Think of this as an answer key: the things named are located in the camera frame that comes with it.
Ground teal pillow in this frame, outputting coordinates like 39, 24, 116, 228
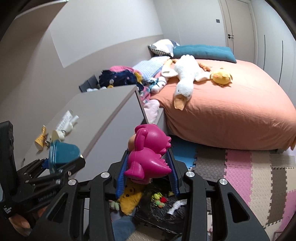
172, 44, 237, 64

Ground yellow plush bear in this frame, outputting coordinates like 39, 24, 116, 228
119, 179, 144, 215

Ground black wall sockets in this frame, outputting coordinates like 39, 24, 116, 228
79, 75, 101, 92

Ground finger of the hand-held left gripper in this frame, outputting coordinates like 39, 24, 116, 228
17, 159, 50, 180
28, 158, 86, 193

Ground white door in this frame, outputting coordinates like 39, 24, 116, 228
220, 0, 258, 63

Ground navy patterned blanket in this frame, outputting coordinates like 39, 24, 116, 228
99, 70, 144, 91

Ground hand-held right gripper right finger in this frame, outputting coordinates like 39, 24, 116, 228
166, 149, 270, 241

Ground yellow chick plush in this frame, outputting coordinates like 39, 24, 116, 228
211, 68, 233, 87

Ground pink doll toy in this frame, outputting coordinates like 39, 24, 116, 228
124, 124, 172, 184

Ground white blue knitted cloth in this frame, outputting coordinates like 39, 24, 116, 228
133, 57, 170, 81

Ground checked pillow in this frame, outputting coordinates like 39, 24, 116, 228
148, 39, 180, 57

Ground white goose plush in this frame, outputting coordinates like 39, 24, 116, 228
161, 55, 214, 110

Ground white black dog plush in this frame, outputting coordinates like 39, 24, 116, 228
149, 76, 168, 93

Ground bin with black bag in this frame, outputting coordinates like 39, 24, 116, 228
111, 178, 190, 235

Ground teal plastic cup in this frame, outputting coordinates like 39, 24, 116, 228
48, 141, 81, 173

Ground white plastic toy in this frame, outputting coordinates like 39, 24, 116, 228
167, 200, 187, 215

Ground person's left hand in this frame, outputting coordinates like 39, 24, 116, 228
8, 204, 48, 237

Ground pink cloth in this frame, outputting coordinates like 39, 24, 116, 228
110, 65, 134, 74

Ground white plush toy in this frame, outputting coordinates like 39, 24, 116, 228
52, 115, 79, 142

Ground bed with orange sheet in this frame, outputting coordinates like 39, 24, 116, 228
150, 59, 296, 151

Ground white blue carton box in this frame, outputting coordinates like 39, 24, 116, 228
57, 111, 75, 132

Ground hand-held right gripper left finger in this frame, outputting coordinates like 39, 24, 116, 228
30, 150, 130, 241

